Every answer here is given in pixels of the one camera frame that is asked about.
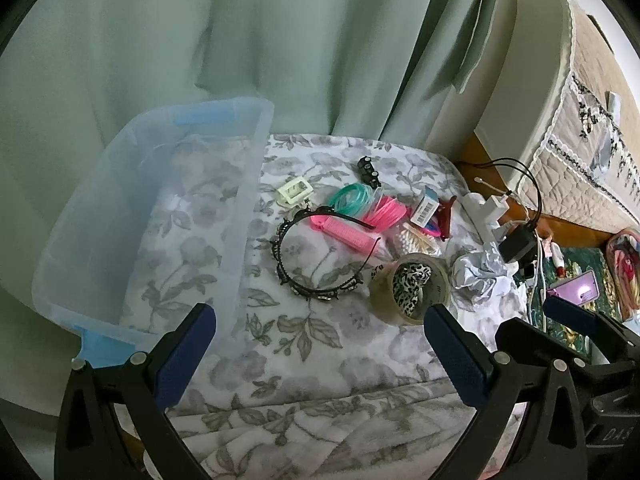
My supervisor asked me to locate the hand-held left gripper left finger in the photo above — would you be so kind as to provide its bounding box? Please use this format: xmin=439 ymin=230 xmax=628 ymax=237
xmin=54 ymin=302 xmax=217 ymax=480

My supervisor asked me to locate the pale green curtain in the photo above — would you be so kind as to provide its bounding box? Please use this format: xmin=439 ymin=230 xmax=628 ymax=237
xmin=0 ymin=0 xmax=508 ymax=411

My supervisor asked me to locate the white furniture panel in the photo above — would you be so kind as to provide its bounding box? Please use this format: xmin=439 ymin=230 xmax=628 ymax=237
xmin=425 ymin=0 xmax=576 ymax=181

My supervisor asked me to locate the black cable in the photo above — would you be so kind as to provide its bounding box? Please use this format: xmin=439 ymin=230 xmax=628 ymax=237
xmin=457 ymin=157 xmax=543 ymax=226

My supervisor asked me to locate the cotton swabs pack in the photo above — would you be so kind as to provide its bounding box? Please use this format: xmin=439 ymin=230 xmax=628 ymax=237
xmin=385 ymin=225 xmax=443 ymax=261

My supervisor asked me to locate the clear tape roll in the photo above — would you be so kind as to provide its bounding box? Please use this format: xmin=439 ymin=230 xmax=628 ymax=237
xmin=367 ymin=254 xmax=453 ymax=326

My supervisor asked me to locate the clear plastic storage bin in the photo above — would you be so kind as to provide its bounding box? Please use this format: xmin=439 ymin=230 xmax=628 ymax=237
xmin=31 ymin=96 xmax=276 ymax=361

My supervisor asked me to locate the white charger plug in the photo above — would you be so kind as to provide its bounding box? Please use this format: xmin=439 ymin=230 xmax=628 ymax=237
xmin=482 ymin=195 xmax=511 ymax=221

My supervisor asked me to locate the purple phone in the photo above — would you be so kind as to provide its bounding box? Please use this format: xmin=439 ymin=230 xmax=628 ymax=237
xmin=547 ymin=269 xmax=601 ymax=306

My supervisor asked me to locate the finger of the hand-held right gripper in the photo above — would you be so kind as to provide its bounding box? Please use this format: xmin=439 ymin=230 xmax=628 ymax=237
xmin=495 ymin=318 xmax=621 ymax=376
xmin=544 ymin=294 xmax=640 ymax=359

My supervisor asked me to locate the grey floral blanket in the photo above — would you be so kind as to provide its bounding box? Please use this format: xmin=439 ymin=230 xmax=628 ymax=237
xmin=120 ymin=132 xmax=531 ymax=480

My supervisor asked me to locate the black toothed headband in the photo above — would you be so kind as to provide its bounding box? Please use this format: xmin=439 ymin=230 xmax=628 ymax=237
xmin=270 ymin=205 xmax=383 ymax=306

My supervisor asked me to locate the white charging cable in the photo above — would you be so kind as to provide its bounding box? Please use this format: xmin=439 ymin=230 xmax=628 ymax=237
xmin=525 ymin=240 xmax=547 ymax=301

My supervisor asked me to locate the cream hair claw clip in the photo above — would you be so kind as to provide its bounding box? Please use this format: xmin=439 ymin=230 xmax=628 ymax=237
xmin=275 ymin=176 xmax=313 ymax=209

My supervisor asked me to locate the pink patterned pouch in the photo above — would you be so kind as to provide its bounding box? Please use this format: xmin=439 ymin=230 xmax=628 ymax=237
xmin=605 ymin=227 xmax=640 ymax=323

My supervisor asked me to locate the pink hair ties bundle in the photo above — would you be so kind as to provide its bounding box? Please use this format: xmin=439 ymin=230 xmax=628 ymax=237
xmin=360 ymin=195 xmax=408 ymax=228

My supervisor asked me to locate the leopard print scrunchie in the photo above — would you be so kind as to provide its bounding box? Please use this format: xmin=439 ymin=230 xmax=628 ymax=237
xmin=392 ymin=262 xmax=433 ymax=318

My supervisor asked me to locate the pink hair roller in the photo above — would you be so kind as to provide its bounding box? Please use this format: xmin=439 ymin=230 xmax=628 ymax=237
xmin=309 ymin=212 xmax=383 ymax=256

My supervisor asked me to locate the black rhinestone hair clip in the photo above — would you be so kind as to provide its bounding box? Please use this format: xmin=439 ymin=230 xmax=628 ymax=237
xmin=357 ymin=156 xmax=382 ymax=187

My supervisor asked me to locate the crumpled silver bag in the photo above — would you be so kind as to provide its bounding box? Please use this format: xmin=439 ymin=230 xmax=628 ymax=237
xmin=450 ymin=242 xmax=521 ymax=306

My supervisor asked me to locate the teal cardboard box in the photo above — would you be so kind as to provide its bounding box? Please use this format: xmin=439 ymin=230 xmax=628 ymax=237
xmin=410 ymin=185 xmax=441 ymax=226

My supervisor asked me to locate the beige quilted cover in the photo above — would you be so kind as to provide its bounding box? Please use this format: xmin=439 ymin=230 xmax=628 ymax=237
xmin=515 ymin=0 xmax=640 ymax=233

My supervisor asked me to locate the red hair claw clip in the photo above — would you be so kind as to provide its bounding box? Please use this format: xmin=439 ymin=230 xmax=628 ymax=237
xmin=430 ymin=196 xmax=458 ymax=238

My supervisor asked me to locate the green floral mat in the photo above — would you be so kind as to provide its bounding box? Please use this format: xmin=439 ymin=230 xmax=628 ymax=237
xmin=540 ymin=247 xmax=621 ymax=321

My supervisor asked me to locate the teal hair ties bundle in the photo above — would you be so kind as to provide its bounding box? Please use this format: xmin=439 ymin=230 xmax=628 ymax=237
xmin=327 ymin=184 xmax=376 ymax=216

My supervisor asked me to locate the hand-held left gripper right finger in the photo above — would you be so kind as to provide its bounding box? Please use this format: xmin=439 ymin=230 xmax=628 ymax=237
xmin=424 ymin=304 xmax=593 ymax=480

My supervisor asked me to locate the black power adapter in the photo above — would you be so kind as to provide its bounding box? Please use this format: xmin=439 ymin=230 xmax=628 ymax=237
xmin=500 ymin=225 xmax=541 ymax=263

